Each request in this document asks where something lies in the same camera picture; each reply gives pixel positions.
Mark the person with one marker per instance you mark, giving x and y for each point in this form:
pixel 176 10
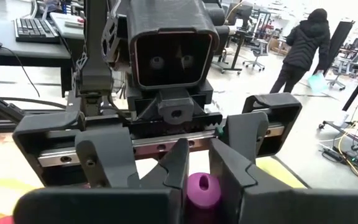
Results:
pixel 306 40

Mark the black wheeled cart base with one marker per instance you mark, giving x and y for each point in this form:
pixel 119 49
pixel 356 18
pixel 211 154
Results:
pixel 337 126

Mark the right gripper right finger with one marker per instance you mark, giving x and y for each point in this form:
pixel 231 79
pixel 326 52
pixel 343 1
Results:
pixel 291 208

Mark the black board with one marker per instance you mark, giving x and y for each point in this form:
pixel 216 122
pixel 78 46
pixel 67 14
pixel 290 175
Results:
pixel 339 40

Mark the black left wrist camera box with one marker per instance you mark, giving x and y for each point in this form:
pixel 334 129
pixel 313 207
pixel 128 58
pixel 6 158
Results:
pixel 172 18

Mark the purple squeeze bottle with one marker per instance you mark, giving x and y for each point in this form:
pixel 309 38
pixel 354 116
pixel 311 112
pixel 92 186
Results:
pixel 203 189

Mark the light teal bag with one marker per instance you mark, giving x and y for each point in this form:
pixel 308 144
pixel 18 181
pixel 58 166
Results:
pixel 317 82

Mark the grey office chair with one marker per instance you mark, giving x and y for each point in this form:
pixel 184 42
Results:
pixel 259 49

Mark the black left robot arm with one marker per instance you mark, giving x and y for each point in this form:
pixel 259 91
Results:
pixel 96 46

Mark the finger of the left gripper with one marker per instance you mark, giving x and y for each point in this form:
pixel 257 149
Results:
pixel 107 155
pixel 244 133

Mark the black standing desk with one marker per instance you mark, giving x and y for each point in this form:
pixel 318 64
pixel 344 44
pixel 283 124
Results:
pixel 236 53

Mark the white box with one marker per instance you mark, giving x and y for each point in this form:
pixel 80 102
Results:
pixel 68 29

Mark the black power strip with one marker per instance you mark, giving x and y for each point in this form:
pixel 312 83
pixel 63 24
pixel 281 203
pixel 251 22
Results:
pixel 332 154

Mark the black keyboard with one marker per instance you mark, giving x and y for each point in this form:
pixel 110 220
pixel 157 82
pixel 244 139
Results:
pixel 34 29

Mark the dark office desk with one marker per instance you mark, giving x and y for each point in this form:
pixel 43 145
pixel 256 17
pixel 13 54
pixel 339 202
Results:
pixel 26 51

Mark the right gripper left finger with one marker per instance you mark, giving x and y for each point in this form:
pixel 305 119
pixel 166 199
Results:
pixel 104 205

